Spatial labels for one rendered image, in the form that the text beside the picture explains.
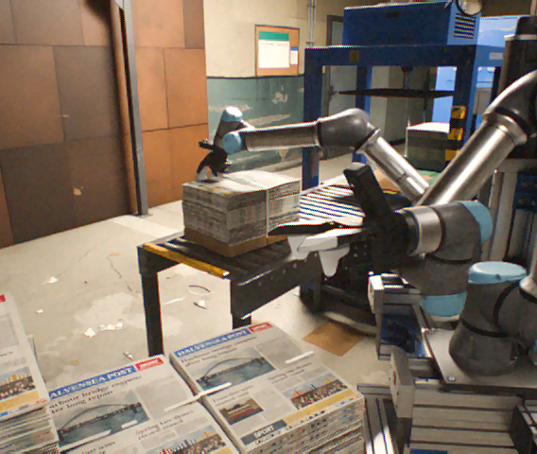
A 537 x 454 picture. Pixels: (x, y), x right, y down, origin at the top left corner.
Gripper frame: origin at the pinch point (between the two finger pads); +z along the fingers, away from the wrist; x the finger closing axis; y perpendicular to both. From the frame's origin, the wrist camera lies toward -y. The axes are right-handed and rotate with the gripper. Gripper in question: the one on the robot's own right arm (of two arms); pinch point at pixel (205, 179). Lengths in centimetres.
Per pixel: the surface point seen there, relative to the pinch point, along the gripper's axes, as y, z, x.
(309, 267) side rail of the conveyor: 59, -3, 8
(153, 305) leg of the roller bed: 29, 36, -33
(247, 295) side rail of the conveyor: 61, -7, -27
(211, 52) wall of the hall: -289, 100, 233
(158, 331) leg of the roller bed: 35, 46, -32
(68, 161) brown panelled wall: -215, 166, 45
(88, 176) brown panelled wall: -208, 182, 62
